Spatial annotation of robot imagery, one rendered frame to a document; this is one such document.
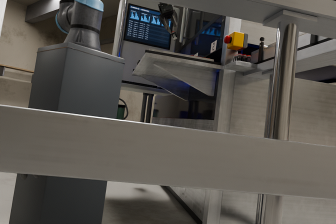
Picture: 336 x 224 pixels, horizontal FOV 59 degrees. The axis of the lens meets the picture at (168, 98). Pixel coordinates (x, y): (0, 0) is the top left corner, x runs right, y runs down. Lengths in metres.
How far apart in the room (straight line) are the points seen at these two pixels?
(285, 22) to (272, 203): 0.42
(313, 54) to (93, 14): 0.82
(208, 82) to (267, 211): 0.98
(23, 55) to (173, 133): 7.97
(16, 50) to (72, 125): 7.88
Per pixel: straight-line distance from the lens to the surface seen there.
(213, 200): 1.54
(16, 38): 8.49
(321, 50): 1.11
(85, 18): 1.23
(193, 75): 1.58
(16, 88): 8.40
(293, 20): 0.78
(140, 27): 2.51
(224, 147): 0.65
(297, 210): 1.77
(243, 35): 1.50
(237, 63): 1.41
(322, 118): 1.80
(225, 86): 1.52
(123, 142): 0.60
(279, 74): 0.74
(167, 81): 2.05
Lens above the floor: 0.55
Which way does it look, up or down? 5 degrees up
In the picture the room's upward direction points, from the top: 7 degrees clockwise
